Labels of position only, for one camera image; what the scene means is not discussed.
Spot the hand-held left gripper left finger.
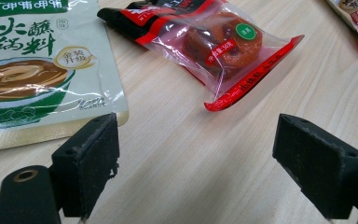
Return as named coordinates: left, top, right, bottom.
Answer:
left=51, top=112, right=121, bottom=219

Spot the green and white sauce packet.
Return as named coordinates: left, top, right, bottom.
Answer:
left=0, top=0, right=130, bottom=153

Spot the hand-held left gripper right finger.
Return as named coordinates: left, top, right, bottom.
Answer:
left=271, top=113, right=358, bottom=220

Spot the red clear snack packet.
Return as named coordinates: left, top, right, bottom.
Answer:
left=96, top=0, right=305, bottom=113

